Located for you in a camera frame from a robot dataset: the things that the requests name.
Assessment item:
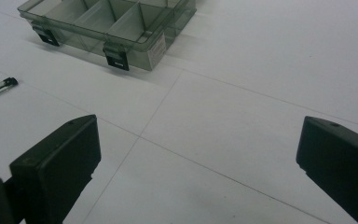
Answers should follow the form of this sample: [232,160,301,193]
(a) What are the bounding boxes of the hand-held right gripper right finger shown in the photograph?
[296,116,358,224]

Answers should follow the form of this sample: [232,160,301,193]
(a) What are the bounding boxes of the clear grey compartment box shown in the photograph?
[17,0,198,72]

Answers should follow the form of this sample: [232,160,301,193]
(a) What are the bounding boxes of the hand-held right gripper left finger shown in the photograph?
[8,114,103,224]

